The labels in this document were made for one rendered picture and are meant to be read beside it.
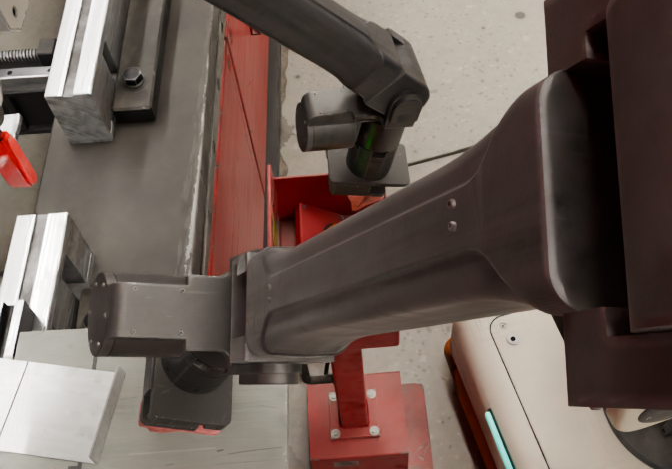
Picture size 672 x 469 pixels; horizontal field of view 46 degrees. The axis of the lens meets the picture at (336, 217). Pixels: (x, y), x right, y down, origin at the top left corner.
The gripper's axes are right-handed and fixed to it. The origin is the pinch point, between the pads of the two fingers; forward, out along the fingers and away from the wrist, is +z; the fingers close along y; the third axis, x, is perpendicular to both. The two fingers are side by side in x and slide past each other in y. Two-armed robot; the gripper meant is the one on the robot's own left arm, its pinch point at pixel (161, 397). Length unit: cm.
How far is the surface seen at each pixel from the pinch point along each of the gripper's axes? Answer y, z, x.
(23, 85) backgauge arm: -57, 31, -16
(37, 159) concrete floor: -110, 124, -6
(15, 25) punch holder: -30.7, -7.9, -18.9
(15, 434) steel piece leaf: 2.0, 8.5, -10.7
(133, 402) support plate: -0.4, 3.3, -1.6
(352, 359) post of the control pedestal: -26, 40, 43
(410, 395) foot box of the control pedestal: -36, 73, 75
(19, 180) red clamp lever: -14.1, -7.6, -15.7
